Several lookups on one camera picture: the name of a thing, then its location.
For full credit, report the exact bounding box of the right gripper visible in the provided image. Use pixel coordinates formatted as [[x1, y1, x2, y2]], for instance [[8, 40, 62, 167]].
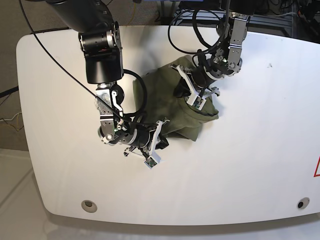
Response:
[[123, 119, 170, 159]]

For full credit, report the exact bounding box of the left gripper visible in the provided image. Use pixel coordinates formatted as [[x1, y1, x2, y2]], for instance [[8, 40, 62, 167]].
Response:
[[173, 65, 220, 98]]

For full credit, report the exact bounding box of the olive green T-shirt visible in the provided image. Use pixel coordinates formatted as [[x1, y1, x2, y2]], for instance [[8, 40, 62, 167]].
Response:
[[142, 64, 219, 142]]

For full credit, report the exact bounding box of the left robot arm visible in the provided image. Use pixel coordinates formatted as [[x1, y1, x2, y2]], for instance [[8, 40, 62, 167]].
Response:
[[167, 0, 255, 97]]

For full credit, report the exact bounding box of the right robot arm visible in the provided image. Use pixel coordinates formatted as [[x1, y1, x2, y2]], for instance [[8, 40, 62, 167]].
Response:
[[47, 0, 168, 164]]

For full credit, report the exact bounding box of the red triangle warning sticker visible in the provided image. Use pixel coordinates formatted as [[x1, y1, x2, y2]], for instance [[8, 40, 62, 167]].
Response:
[[313, 158, 320, 177]]

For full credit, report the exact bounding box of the black bar under table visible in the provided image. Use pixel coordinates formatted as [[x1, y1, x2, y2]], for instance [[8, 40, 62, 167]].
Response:
[[0, 85, 19, 98]]

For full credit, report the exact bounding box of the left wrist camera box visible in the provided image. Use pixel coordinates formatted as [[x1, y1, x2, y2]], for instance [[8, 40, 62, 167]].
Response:
[[186, 93, 206, 111]]

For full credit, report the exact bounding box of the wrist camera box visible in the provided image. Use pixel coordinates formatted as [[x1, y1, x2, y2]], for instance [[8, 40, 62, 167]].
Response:
[[144, 152, 161, 169], [186, 93, 206, 111]]

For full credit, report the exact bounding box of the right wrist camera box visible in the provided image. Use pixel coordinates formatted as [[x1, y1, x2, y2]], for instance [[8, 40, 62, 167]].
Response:
[[144, 152, 161, 169]]

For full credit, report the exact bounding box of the left table cable grommet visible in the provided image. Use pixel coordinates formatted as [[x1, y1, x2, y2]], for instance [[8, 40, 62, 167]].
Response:
[[81, 200, 98, 213]]

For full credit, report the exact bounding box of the table cable grommet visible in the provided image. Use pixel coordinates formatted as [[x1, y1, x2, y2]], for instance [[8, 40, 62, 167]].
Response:
[[81, 200, 98, 213], [297, 197, 310, 210]]

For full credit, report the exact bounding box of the grey aluminium frame rail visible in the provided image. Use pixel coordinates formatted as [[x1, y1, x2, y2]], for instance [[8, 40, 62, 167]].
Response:
[[172, 10, 293, 30]]

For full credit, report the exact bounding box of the yellow floor cable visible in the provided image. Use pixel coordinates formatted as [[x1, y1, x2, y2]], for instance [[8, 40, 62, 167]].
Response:
[[0, 112, 24, 132]]

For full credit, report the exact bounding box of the right table cable grommet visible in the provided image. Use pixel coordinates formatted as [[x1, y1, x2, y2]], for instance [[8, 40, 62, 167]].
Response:
[[297, 197, 310, 210]]

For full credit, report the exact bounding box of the white floor cable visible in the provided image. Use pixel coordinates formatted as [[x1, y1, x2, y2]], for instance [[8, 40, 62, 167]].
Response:
[[0, 112, 21, 124]]

